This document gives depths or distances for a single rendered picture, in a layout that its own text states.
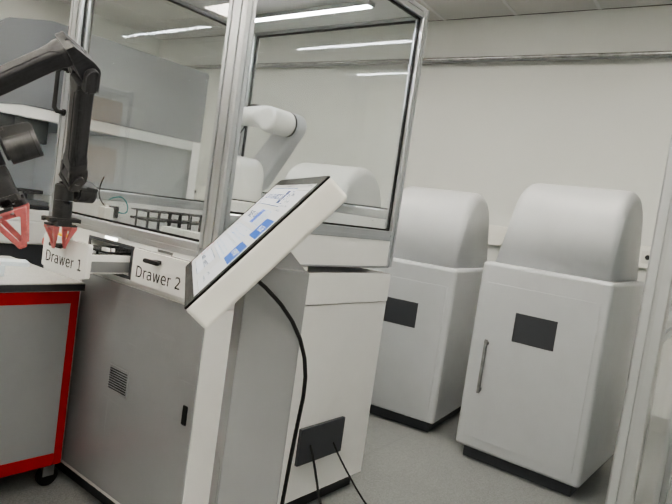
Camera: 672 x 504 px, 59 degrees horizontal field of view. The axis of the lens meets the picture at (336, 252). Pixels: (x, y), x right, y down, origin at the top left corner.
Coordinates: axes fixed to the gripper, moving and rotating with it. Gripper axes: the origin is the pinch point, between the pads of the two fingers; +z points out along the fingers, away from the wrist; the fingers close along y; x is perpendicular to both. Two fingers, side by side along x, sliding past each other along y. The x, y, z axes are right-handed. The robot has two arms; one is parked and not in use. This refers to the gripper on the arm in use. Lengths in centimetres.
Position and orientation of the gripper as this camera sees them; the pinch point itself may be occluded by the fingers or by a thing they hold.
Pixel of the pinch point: (58, 245)
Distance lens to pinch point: 210.6
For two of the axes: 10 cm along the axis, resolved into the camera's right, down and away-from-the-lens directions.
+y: 6.3, 0.2, 7.8
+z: -1.4, 9.9, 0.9
